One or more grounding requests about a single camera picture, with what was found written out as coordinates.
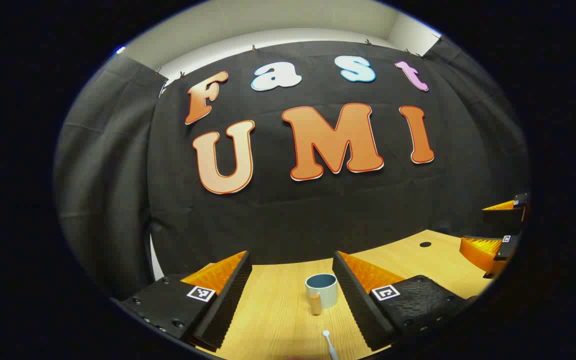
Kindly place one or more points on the wooden desktop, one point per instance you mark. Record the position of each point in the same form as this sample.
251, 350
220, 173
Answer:
278, 310

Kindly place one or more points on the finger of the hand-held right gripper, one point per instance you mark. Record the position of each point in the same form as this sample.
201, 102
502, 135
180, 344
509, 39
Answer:
503, 216
480, 252

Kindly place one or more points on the dark grey curtain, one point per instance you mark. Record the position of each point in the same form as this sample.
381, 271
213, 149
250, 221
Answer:
108, 175

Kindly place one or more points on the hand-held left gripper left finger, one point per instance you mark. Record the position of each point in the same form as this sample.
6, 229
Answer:
228, 300

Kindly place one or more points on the black backdrop cloth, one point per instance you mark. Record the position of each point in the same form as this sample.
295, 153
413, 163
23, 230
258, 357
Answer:
278, 220

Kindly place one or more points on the white toothbrush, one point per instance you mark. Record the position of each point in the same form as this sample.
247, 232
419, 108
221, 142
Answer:
329, 342

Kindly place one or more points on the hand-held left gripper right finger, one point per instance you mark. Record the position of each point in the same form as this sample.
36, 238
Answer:
358, 300

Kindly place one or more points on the black round desk grommet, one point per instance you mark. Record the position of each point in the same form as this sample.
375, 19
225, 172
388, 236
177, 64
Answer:
425, 244

